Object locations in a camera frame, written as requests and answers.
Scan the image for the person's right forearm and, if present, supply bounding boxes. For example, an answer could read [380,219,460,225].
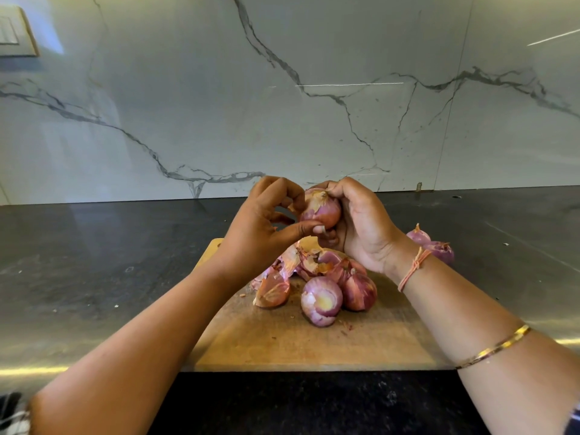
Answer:
[397,249,580,435]

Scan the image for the gold bangle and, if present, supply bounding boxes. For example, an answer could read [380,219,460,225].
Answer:
[456,323,533,370]

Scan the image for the person's left forearm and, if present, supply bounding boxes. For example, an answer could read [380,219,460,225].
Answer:
[30,269,246,435]

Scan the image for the pile of onion peels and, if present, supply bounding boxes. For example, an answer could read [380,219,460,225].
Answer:
[249,235,368,310]

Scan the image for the black white plaid sleeve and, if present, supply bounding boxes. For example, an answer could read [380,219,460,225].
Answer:
[0,391,33,435]

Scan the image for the white wall switch plate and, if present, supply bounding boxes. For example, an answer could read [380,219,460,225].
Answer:
[0,6,39,58]

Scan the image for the wooden cutting board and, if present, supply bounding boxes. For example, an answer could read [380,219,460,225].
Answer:
[185,235,459,372]

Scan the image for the brownish red onion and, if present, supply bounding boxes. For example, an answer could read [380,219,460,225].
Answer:
[301,187,344,230]

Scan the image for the small red onion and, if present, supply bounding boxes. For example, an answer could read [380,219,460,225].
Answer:
[405,222,433,247]

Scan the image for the orange thread bracelet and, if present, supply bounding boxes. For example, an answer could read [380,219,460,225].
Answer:
[398,246,436,294]

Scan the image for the person's left hand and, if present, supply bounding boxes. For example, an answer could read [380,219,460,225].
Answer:
[210,175,326,286]

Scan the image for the red onion with pale patch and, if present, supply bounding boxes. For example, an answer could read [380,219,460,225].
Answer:
[300,275,344,328]

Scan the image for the person's right hand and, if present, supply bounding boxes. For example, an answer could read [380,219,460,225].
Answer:
[312,176,422,277]

